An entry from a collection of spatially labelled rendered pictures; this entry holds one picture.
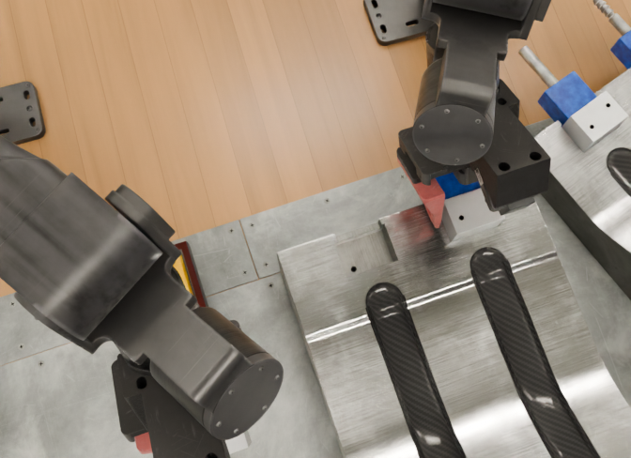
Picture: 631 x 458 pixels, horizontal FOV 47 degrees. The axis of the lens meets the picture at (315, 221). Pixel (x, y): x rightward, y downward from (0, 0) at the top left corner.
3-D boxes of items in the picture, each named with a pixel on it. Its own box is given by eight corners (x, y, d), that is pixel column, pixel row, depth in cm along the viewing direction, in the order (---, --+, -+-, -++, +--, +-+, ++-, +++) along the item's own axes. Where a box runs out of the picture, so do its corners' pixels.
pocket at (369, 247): (330, 242, 75) (330, 234, 72) (378, 226, 76) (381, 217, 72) (345, 283, 74) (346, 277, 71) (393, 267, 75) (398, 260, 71)
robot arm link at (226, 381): (314, 353, 46) (241, 273, 36) (223, 464, 44) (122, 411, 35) (198, 263, 52) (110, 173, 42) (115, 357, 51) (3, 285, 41)
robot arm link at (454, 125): (505, 177, 54) (564, 42, 45) (390, 152, 54) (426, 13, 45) (509, 82, 61) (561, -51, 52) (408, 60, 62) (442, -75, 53)
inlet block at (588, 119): (499, 71, 83) (511, 49, 78) (531, 49, 84) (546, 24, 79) (575, 160, 80) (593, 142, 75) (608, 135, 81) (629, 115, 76)
